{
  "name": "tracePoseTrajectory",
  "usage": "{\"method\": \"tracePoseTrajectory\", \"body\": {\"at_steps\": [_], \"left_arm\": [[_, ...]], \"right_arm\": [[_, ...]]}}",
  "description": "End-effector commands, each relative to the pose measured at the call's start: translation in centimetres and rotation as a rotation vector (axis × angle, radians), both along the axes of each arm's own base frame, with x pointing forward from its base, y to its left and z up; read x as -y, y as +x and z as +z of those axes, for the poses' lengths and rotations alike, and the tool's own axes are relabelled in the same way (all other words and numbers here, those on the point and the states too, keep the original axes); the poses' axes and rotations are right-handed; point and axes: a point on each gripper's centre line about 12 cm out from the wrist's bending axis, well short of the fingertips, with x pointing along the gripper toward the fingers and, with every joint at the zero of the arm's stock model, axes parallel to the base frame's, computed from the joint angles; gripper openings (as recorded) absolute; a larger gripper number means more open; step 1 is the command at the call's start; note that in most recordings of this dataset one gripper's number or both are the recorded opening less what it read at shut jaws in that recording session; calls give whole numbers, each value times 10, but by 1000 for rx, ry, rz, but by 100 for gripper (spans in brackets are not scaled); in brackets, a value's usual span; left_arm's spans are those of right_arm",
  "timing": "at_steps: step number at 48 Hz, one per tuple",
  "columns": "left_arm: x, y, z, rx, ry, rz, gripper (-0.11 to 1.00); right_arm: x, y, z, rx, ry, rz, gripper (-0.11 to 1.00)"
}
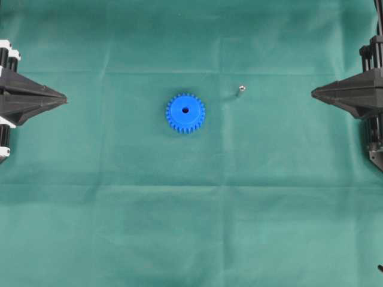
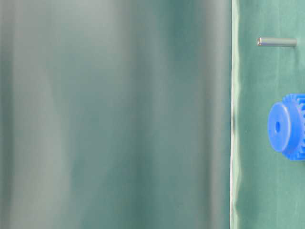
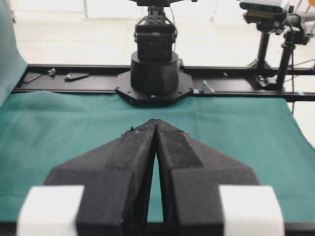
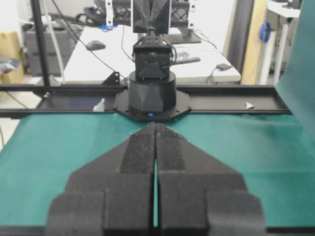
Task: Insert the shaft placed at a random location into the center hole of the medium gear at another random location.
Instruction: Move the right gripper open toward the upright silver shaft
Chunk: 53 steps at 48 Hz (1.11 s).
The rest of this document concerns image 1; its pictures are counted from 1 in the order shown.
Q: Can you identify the green table cloth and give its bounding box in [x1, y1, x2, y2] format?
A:
[1, 1, 382, 286]

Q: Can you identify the blue plastic gear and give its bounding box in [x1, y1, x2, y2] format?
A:
[165, 93, 206, 134]

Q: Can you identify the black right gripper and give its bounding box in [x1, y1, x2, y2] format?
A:
[311, 35, 382, 170]

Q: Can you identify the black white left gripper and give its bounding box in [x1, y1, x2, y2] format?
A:
[0, 39, 68, 164]

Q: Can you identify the small silver metal shaft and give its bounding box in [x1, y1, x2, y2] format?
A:
[236, 86, 247, 97]

